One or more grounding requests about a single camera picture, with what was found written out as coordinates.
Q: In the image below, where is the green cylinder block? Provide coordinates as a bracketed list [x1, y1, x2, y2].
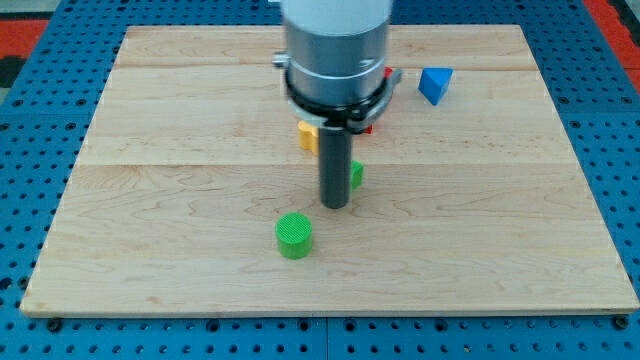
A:
[275, 212, 313, 260]

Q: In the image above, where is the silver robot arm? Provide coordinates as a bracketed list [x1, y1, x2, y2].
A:
[273, 0, 401, 134]

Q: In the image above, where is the green star block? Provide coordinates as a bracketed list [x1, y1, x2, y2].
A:
[350, 160, 364, 190]

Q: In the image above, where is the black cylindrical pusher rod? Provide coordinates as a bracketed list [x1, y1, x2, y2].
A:
[318, 128, 352, 209]

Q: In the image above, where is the yellow block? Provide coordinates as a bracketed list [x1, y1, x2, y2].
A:
[297, 121, 319, 155]

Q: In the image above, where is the red block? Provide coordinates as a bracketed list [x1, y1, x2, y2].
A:
[364, 66, 393, 134]

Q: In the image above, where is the wooden board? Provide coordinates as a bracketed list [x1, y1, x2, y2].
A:
[21, 25, 639, 318]

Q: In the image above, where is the blue triangle block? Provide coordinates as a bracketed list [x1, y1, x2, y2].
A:
[418, 67, 454, 106]

